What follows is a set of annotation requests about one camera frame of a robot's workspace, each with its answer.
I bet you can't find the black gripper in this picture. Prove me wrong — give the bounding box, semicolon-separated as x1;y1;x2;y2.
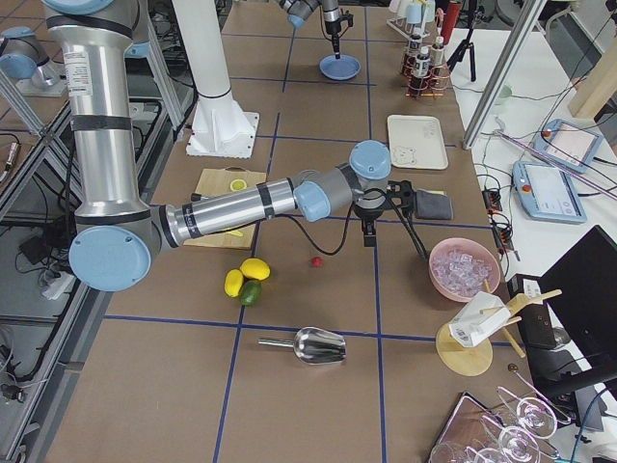
323;9;341;60
354;199;385;247

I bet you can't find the blue plate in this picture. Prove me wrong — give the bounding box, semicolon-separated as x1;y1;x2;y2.
319;54;362;81

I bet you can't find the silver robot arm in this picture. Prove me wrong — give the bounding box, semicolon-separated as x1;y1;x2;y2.
45;1;390;292
279;0;343;60

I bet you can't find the dark drink bottle left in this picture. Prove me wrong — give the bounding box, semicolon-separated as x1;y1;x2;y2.
407;32;422;75

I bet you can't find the dark drink bottle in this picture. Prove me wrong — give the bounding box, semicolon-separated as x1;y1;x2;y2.
407;32;422;75
430;36;444;67
414;46;430;78

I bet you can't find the dark drink bottle front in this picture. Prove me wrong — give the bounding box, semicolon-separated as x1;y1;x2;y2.
414;46;430;78

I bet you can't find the pink bowl of ice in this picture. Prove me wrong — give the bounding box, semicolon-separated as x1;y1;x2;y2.
428;237;501;302

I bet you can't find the dark drink bottle right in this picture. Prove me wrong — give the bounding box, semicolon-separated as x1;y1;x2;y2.
430;36;444;67

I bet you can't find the cream bear tray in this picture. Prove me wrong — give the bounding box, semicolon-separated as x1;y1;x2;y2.
387;115;448;171

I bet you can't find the round yellow lemon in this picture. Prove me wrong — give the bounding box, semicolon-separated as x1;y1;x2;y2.
239;258;271;281

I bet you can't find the metal ice scoop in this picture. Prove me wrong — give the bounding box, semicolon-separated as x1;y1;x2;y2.
257;327;346;365

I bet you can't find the green lime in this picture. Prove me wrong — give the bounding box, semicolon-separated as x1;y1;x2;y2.
239;280;262;307

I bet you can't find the white cup on stand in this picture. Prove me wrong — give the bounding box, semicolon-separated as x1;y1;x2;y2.
447;291;511;348

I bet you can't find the oval yellow lemon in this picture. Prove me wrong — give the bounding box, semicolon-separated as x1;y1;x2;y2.
224;268;245;298

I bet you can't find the half lemon slice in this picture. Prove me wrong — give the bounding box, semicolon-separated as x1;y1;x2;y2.
229;178;248;192

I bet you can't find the wooden cup stand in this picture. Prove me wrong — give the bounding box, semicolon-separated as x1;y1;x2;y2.
436;289;562;376

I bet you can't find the wooden cutting board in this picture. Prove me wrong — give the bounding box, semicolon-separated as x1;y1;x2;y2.
184;167;266;250

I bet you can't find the blue teach pendant near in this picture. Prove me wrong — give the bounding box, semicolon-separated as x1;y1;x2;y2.
512;161;587;224

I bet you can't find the blue teach pendant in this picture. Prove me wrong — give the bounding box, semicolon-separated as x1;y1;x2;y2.
512;161;587;224
532;119;604;174

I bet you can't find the black monitor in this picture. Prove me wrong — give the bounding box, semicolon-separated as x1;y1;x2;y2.
521;225;616;398

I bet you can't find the blue teach pendant far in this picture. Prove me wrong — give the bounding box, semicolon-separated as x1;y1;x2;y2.
532;119;604;174

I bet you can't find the wine glass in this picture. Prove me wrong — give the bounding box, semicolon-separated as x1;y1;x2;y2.
496;386;557;440

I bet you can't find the copper wire bottle rack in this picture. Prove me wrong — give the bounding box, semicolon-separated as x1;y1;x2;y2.
401;48;450;98

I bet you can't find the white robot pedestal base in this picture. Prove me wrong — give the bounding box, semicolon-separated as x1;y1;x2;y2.
173;0;259;159

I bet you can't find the black camera tripod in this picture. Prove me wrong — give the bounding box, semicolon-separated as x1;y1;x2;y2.
446;0;478;82

